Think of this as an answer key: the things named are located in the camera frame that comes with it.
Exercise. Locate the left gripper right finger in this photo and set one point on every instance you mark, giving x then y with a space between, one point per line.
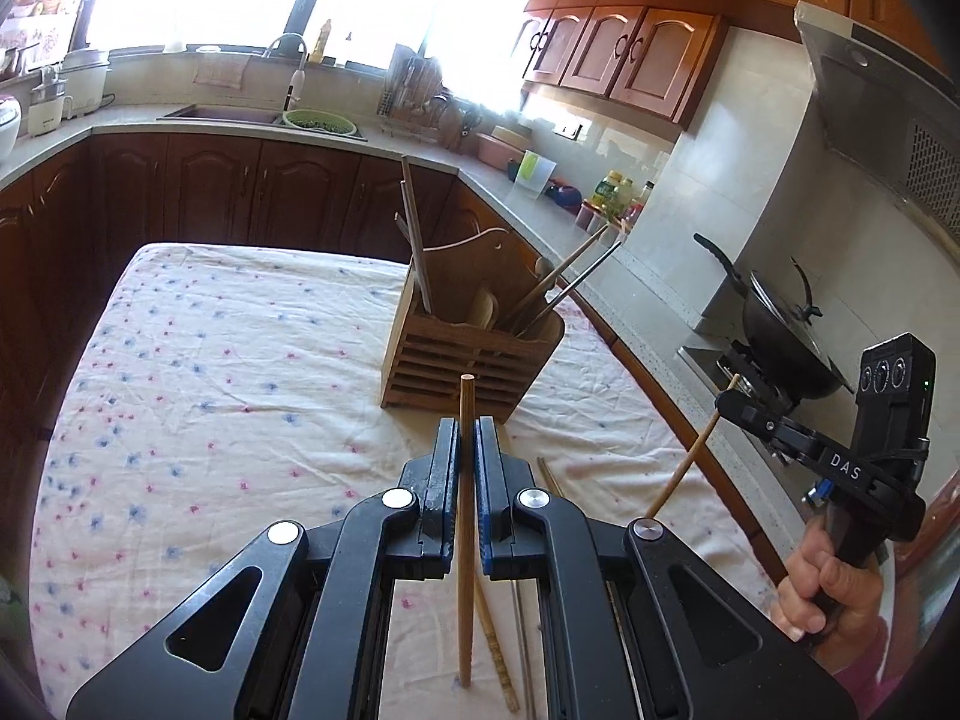
634 623

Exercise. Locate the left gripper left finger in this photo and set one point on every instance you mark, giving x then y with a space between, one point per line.
294 625

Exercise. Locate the metal spoon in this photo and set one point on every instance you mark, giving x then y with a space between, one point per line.
483 309

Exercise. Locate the wooden chopstick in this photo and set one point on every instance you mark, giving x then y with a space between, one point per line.
416 240

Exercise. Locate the person's right hand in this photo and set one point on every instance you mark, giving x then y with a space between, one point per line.
823 595

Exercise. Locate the metal chopstick on cloth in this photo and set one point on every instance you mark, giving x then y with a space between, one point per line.
530 711

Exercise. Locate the patterned bamboo chopstick on cloth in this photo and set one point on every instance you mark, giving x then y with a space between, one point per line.
494 647

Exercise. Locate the black wok pan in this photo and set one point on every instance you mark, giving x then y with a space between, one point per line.
781 335

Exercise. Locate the white floral tablecloth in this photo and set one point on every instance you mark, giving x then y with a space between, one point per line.
227 387

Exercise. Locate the steel range hood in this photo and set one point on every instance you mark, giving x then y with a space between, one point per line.
889 112

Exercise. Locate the wooden utensil holder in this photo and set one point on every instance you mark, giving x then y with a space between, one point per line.
426 355

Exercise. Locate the yellow oil bottle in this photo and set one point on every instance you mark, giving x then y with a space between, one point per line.
605 190

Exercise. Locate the white jug green lid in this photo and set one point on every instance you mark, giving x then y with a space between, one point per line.
534 172

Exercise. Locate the green colander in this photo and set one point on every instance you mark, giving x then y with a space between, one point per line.
320 121

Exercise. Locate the dish drying rack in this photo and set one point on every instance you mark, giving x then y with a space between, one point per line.
415 100

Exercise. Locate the small white cooker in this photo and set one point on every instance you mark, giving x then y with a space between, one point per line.
46 110

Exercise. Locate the red white rice cooker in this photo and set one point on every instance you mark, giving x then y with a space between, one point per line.
10 123

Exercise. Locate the large white rice cooker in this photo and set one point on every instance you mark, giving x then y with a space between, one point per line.
84 72

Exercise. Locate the tropical fruit poster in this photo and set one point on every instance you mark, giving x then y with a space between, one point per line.
36 33

